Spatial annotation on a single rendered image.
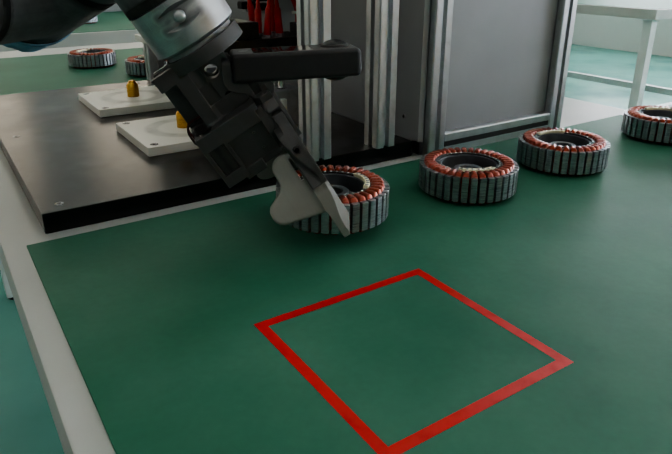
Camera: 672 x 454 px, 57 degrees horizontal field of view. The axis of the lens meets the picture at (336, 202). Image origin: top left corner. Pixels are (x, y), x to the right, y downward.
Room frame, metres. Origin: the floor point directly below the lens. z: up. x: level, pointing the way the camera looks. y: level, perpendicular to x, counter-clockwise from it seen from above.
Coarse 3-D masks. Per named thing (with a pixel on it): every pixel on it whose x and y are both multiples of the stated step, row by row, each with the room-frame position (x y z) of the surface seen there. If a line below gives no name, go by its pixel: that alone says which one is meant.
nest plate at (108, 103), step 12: (84, 96) 1.04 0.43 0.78; (96, 96) 1.04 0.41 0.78; (108, 96) 1.04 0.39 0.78; (120, 96) 1.04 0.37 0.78; (144, 96) 1.04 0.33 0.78; (156, 96) 1.04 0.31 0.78; (96, 108) 0.95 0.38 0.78; (108, 108) 0.95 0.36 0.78; (120, 108) 0.95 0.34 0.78; (132, 108) 0.97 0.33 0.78; (144, 108) 0.98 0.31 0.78; (156, 108) 0.99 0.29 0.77; (168, 108) 1.00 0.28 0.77
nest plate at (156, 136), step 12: (144, 120) 0.87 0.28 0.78; (156, 120) 0.87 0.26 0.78; (168, 120) 0.87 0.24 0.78; (120, 132) 0.84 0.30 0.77; (132, 132) 0.81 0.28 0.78; (144, 132) 0.81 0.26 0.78; (156, 132) 0.81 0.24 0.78; (168, 132) 0.81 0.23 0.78; (180, 132) 0.81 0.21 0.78; (144, 144) 0.75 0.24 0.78; (156, 144) 0.75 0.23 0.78; (168, 144) 0.75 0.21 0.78; (180, 144) 0.76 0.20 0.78; (192, 144) 0.77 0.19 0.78
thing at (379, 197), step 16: (336, 176) 0.60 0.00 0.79; (352, 176) 0.60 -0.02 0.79; (368, 176) 0.58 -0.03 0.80; (336, 192) 0.58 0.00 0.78; (352, 192) 0.59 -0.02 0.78; (368, 192) 0.54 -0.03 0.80; (384, 192) 0.55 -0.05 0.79; (352, 208) 0.52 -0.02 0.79; (368, 208) 0.52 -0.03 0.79; (384, 208) 0.54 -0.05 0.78; (304, 224) 0.52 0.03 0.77; (320, 224) 0.52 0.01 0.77; (352, 224) 0.52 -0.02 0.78; (368, 224) 0.53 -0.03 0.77
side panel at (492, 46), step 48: (432, 0) 0.81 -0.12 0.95; (480, 0) 0.86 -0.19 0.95; (528, 0) 0.91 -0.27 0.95; (576, 0) 0.95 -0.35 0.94; (432, 48) 0.80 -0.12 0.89; (480, 48) 0.86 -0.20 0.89; (528, 48) 0.92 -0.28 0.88; (432, 96) 0.80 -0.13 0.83; (480, 96) 0.87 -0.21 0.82; (528, 96) 0.93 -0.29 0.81; (432, 144) 0.80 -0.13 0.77; (480, 144) 0.85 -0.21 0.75
